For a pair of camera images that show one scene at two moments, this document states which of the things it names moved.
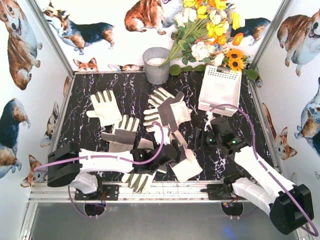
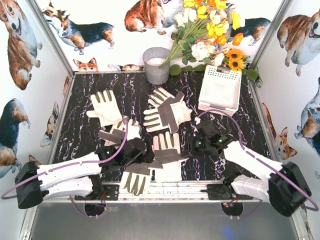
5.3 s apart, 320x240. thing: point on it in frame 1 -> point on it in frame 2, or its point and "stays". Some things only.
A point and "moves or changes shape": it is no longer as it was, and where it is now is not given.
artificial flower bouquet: (206, 31) stays
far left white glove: (106, 108) stays
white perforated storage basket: (219, 86) stays
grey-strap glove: (189, 165) moves or changes shape
